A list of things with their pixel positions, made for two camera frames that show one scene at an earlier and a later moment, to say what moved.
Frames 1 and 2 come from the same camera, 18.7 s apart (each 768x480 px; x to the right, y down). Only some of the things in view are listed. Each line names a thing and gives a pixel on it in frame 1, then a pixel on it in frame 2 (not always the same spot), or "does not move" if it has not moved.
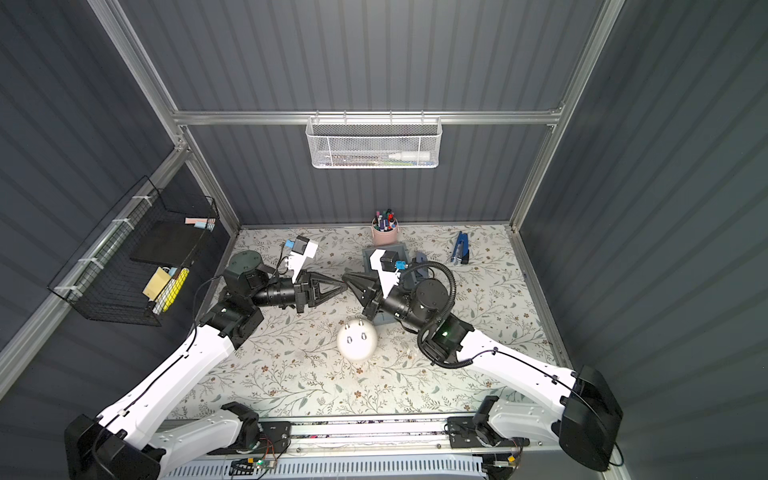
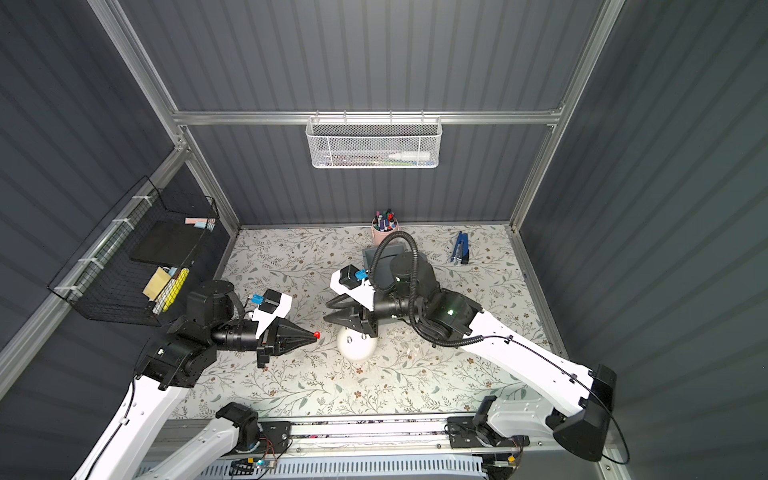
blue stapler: (461, 252) does not move
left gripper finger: (325, 284) -> (289, 332)
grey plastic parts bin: (395, 257) does not move
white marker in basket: (411, 156) does not move
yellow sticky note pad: (156, 283) does not move
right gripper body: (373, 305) -> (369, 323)
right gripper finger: (362, 295) -> (346, 318)
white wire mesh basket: (373, 142) does not move
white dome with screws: (357, 339) does not move
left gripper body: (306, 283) -> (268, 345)
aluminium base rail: (400, 434) does not move
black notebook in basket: (171, 241) does not move
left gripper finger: (320, 298) -> (288, 347)
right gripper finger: (361, 279) -> (343, 301)
